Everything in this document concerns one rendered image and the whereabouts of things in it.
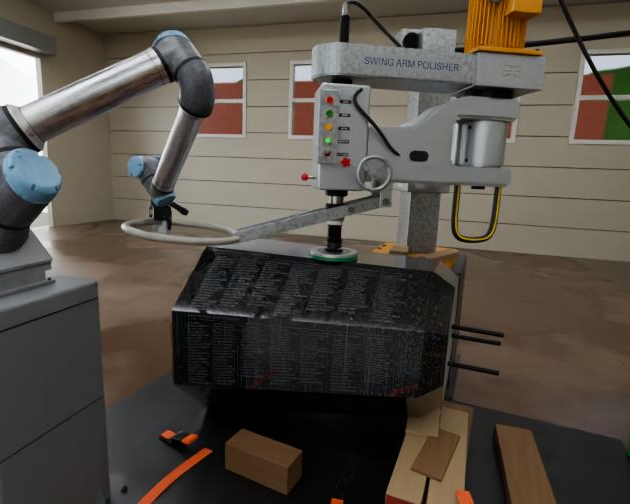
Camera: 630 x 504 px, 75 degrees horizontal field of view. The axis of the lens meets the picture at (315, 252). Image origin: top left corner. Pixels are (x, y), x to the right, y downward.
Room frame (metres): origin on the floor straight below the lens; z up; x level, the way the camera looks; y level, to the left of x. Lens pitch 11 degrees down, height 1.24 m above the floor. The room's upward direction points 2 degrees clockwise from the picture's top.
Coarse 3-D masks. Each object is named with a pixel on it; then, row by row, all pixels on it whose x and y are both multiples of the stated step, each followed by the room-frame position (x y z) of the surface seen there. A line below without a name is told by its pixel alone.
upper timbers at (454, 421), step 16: (448, 416) 1.67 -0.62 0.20; (464, 416) 1.68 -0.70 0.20; (464, 432) 1.56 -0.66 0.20; (416, 448) 1.44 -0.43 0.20; (464, 448) 1.46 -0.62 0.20; (400, 464) 1.35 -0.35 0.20; (464, 464) 1.36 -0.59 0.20; (400, 480) 1.27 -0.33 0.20; (416, 480) 1.27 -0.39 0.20; (432, 480) 1.27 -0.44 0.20; (448, 480) 1.28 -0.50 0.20; (464, 480) 1.28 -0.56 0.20; (400, 496) 1.19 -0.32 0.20; (416, 496) 1.20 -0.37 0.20; (432, 496) 1.20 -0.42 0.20; (448, 496) 1.20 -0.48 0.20
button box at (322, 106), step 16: (320, 96) 1.69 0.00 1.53; (336, 96) 1.70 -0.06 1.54; (320, 112) 1.69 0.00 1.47; (336, 112) 1.70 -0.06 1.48; (320, 128) 1.69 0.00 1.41; (336, 128) 1.70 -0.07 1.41; (320, 144) 1.69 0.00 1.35; (336, 144) 1.70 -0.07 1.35; (320, 160) 1.69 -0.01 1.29; (336, 160) 1.71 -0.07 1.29
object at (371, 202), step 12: (348, 204) 1.78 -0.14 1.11; (360, 204) 1.79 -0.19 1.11; (372, 204) 1.79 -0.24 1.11; (384, 204) 1.76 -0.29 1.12; (288, 216) 1.85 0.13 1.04; (300, 216) 1.75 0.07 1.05; (312, 216) 1.76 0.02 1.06; (324, 216) 1.76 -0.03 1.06; (336, 216) 1.77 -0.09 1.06; (240, 228) 1.82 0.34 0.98; (252, 228) 1.72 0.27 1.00; (264, 228) 1.73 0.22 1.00; (276, 228) 1.74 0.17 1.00; (288, 228) 1.74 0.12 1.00; (240, 240) 1.71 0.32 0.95
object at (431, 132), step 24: (432, 120) 1.79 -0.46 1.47; (456, 120) 1.84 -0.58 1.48; (480, 120) 1.87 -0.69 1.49; (504, 120) 1.84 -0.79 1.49; (384, 144) 1.76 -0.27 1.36; (408, 144) 1.77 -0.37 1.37; (432, 144) 1.79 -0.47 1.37; (408, 168) 1.77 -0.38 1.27; (432, 168) 1.79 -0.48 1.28; (456, 168) 1.82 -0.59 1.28; (480, 168) 1.83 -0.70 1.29; (384, 192) 1.78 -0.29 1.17
